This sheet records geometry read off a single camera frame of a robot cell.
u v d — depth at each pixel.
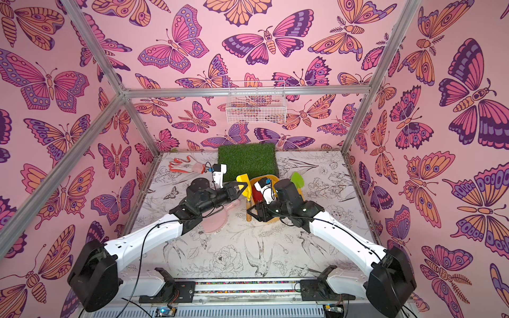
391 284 0.38
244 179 0.75
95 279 0.41
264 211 0.65
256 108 1.06
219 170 0.70
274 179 0.63
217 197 0.65
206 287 0.76
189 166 1.13
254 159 1.13
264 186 0.68
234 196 0.69
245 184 0.74
